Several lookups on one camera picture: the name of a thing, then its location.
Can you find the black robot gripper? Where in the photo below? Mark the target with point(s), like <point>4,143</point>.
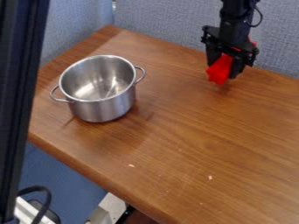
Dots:
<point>231,33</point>

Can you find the red plastic block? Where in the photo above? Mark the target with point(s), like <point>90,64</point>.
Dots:
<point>246,50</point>

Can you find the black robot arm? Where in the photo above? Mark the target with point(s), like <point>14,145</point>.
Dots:
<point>242,9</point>

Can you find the white box with black pad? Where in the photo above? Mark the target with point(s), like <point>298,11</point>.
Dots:
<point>26,212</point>

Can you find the black table leg bracket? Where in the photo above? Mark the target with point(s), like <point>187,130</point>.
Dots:
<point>126,214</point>

